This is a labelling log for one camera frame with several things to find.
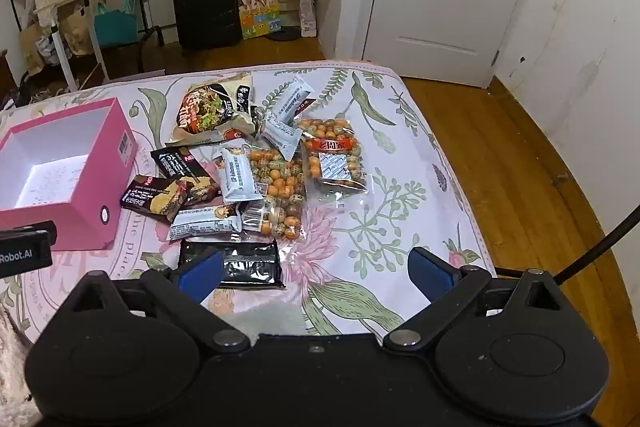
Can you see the beige noodle packet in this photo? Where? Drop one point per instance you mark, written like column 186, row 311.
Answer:
column 205, row 107

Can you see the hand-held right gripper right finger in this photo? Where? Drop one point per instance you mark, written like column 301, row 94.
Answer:
column 430, row 274

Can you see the black round stand base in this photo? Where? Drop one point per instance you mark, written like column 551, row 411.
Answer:
column 282, row 36

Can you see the floral bed sheet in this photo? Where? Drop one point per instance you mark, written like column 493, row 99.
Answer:
column 350, row 217

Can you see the red and black packet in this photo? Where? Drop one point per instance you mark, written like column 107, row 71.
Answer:
column 306, row 106

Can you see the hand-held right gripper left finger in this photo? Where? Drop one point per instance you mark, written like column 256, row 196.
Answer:
column 202, row 274

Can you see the shiny black packet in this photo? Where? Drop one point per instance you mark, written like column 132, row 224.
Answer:
column 250, row 264

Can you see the fluffy beige cloth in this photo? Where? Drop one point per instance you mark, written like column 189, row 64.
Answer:
column 10, row 347

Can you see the black suitcase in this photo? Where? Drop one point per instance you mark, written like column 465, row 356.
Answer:
column 205, row 7

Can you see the clear coated peanut bag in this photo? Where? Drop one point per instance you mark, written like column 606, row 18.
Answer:
column 330, row 157
column 282, row 187

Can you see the pink cardboard box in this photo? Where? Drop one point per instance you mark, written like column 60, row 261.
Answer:
column 85, row 222

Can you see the brown paper bag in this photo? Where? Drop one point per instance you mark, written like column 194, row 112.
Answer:
column 75, row 32

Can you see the white snack packet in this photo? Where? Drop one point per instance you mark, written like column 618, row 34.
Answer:
column 280, row 134
column 292, row 99
column 200, row 222
column 239, row 174

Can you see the grey plastic bag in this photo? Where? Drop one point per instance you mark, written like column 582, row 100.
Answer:
column 50, row 49

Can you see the colourful cartoon box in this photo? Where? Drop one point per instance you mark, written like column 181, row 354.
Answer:
column 260, row 24

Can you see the black cracker packet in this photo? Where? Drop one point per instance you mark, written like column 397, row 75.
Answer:
column 150, row 199
column 172, row 162

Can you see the teal bag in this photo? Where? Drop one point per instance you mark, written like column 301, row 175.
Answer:
column 115, row 27

